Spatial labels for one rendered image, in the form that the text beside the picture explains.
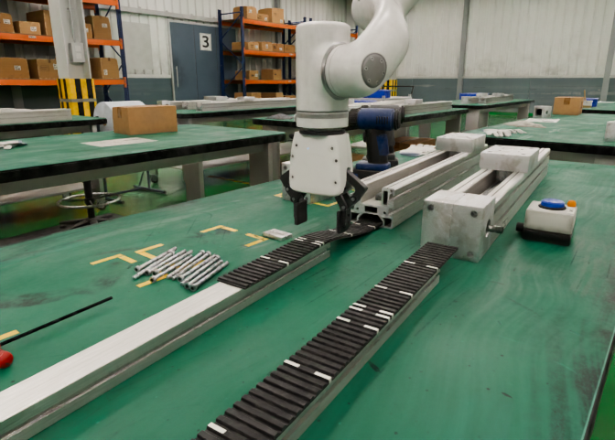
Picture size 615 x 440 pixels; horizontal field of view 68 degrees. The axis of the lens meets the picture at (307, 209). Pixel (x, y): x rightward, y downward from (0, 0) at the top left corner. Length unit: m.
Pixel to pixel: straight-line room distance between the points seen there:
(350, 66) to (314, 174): 0.19
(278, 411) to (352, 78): 0.44
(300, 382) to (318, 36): 0.48
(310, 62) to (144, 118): 2.15
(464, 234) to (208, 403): 0.51
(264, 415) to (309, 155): 0.45
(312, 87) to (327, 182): 0.15
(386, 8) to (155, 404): 0.58
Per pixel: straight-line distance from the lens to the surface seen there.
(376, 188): 1.03
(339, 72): 0.67
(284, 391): 0.43
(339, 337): 0.50
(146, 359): 0.53
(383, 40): 0.68
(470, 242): 0.81
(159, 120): 2.84
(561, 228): 0.95
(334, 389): 0.47
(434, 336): 0.58
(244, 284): 0.62
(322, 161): 0.73
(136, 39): 12.77
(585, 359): 0.61
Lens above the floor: 1.07
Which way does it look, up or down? 16 degrees down
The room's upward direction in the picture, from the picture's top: straight up
